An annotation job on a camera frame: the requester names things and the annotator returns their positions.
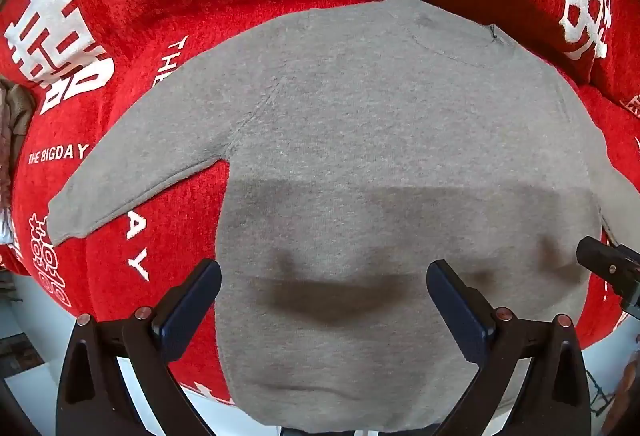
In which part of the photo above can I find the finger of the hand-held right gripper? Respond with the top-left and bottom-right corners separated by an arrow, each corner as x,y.
576,236 -> 640,317

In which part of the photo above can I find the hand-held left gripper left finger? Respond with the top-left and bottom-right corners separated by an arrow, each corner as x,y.
55,259 -> 223,436

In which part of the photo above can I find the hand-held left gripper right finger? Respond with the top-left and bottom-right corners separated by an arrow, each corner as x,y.
426,259 -> 593,436

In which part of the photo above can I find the grey knit sweater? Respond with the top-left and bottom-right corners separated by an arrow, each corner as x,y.
47,0 -> 640,434

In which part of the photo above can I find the black metal stand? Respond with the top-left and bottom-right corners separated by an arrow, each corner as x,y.
586,368 -> 617,417

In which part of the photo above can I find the brown cloth pile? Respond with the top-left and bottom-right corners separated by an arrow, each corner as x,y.
0,76 -> 37,247

